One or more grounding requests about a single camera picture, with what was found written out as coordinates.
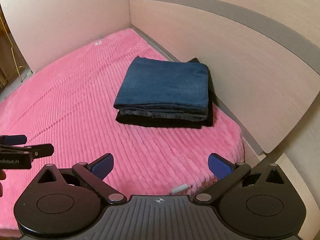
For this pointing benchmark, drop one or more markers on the white nightstand drawers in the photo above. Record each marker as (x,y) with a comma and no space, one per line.
(312,209)

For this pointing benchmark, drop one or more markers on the pink ribbed bed blanket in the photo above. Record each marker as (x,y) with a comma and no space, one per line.
(69,104)

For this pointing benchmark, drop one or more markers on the folded black garment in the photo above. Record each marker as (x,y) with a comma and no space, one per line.
(175,119)

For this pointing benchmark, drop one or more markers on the wooden bed headboard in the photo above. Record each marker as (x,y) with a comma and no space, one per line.
(263,55)

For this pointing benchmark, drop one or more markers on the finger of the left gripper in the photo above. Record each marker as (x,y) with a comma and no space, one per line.
(13,139)
(39,151)

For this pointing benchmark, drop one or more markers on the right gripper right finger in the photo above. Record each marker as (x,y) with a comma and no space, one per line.
(228,175)

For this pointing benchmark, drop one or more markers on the gold metal clothes rack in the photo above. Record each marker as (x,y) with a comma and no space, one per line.
(12,46)

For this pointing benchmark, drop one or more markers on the blue denim jeans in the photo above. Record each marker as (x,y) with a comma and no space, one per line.
(165,89)

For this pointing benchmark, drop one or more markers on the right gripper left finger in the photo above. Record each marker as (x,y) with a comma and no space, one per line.
(91,176)

